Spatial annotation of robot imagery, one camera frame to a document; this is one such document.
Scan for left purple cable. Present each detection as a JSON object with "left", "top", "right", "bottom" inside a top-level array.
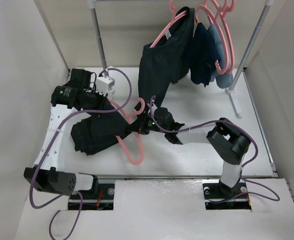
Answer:
[{"left": 29, "top": 67, "right": 133, "bottom": 238}]

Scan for dark navy hanging garment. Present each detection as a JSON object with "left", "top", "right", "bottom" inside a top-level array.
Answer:
[{"left": 187, "top": 22, "right": 221, "bottom": 87}]

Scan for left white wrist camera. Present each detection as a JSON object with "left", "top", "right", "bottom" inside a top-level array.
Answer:
[{"left": 95, "top": 76, "right": 115, "bottom": 96}]

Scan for grey clothes rack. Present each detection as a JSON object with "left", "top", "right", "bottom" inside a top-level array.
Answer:
[{"left": 87, "top": 0, "right": 274, "bottom": 119}]

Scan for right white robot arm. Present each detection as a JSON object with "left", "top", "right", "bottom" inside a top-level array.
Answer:
[{"left": 127, "top": 107, "right": 252, "bottom": 198}]

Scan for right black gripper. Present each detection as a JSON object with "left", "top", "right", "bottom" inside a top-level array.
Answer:
[{"left": 126, "top": 110, "right": 167, "bottom": 135}]

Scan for light blue hanging jeans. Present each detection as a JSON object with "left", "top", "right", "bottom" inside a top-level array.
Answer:
[{"left": 207, "top": 23, "right": 233, "bottom": 89}]

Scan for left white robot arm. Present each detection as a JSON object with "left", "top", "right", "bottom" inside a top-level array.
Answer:
[{"left": 23, "top": 68, "right": 116, "bottom": 199}]

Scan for pink hanger with shorts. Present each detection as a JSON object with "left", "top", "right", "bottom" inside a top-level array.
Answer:
[{"left": 149, "top": 0, "right": 191, "bottom": 49}]

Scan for hanging black shorts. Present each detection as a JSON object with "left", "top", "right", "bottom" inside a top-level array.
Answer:
[{"left": 138, "top": 6, "right": 195, "bottom": 107}]

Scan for black trousers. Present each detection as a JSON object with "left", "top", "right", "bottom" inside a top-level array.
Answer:
[{"left": 70, "top": 111, "right": 131, "bottom": 156}]

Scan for pink hanger with jeans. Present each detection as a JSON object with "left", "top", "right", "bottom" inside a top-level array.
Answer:
[{"left": 194, "top": 0, "right": 236, "bottom": 75}]

